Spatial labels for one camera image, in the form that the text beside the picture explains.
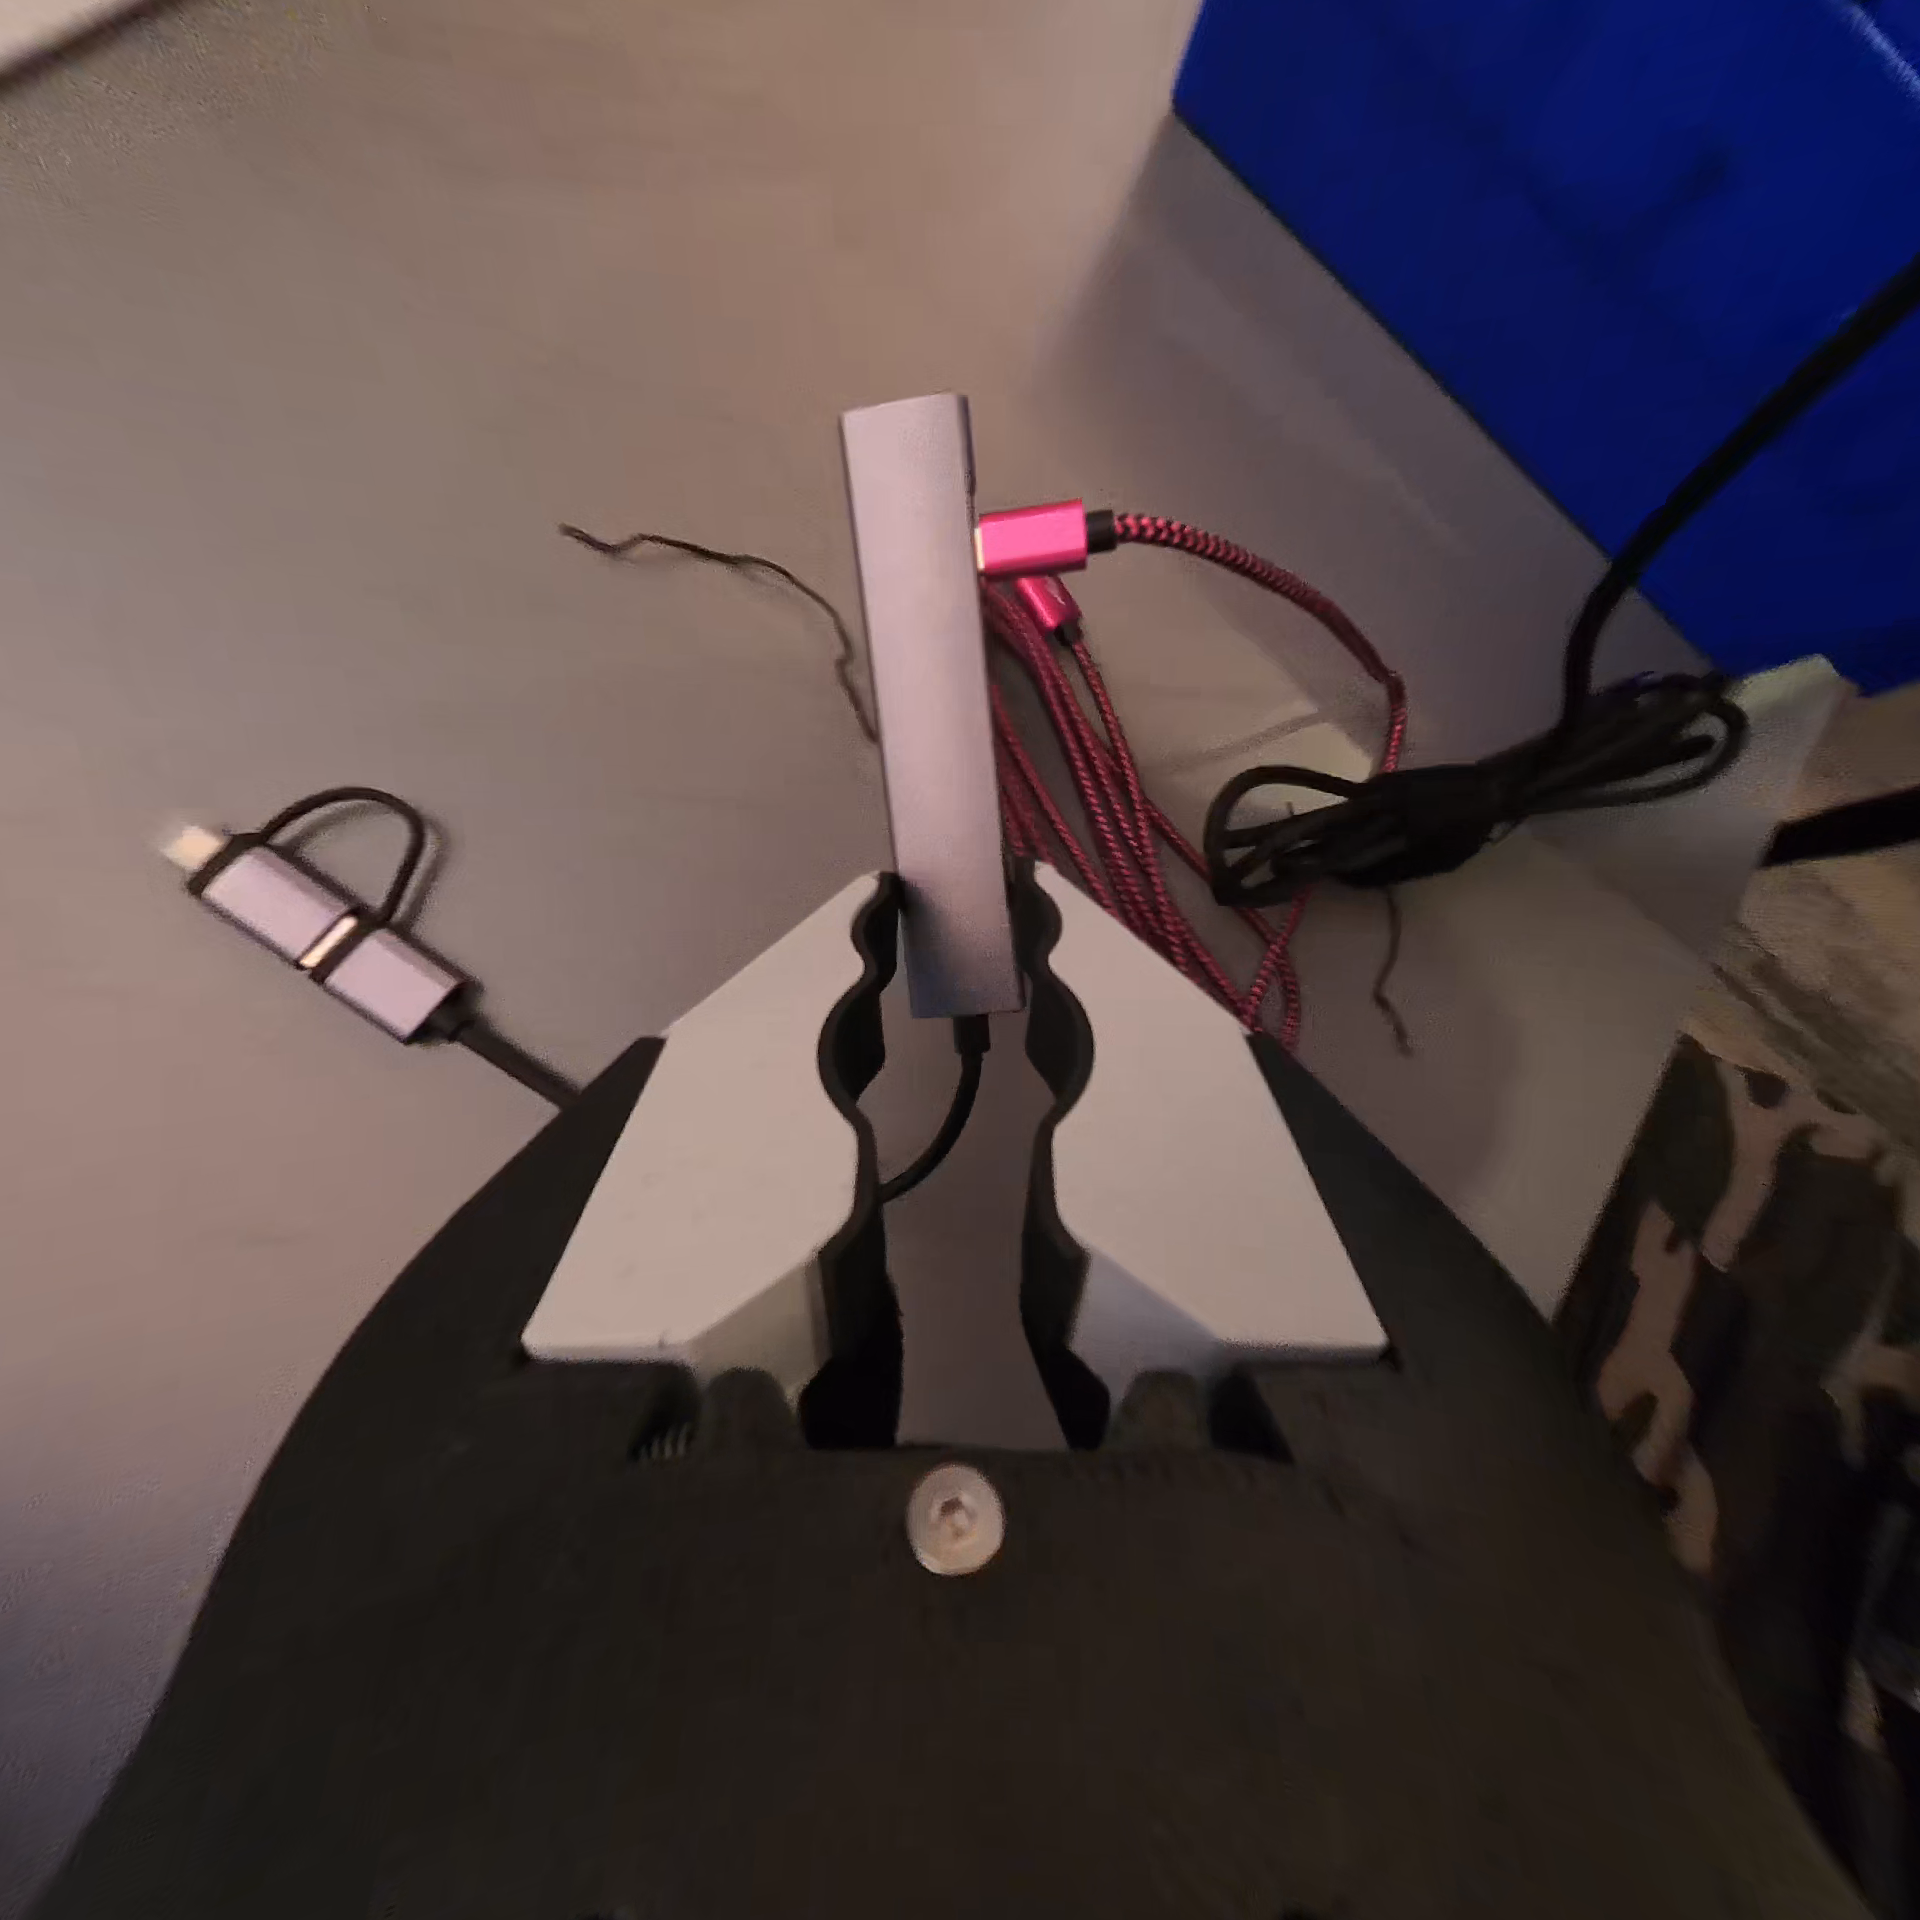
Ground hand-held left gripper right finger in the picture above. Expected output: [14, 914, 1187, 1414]
[1027, 860, 1393, 1446]

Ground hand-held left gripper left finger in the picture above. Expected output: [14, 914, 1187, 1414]
[523, 873, 902, 1446]

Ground black usb-c cable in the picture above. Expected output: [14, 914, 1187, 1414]
[1203, 258, 1920, 914]

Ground grey usb hub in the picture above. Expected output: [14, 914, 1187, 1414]
[441, 396, 1032, 1216]

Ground pink braided usb-c cable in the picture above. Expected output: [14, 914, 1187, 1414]
[969, 508, 1412, 1052]

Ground blue plastic bin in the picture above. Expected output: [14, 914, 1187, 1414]
[1172, 0, 1920, 693]

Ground grey usb plug adapter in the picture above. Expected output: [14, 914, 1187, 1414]
[155, 783, 480, 1052]

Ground camouflage trousers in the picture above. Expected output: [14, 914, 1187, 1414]
[1561, 1032, 1920, 1920]

